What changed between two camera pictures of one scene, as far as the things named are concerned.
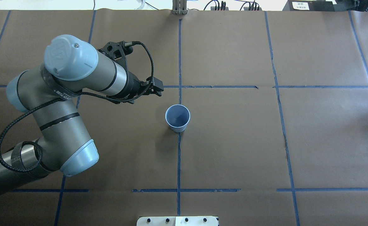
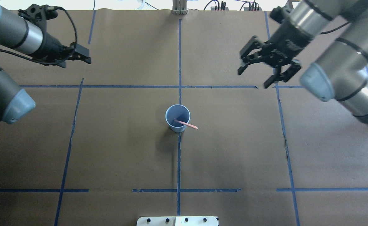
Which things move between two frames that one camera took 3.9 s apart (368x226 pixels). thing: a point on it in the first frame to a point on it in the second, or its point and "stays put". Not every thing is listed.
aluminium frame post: x=179 y=7 stays put
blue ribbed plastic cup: x=177 y=116 stays put
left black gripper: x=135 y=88 to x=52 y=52
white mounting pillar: x=177 y=221 stays put
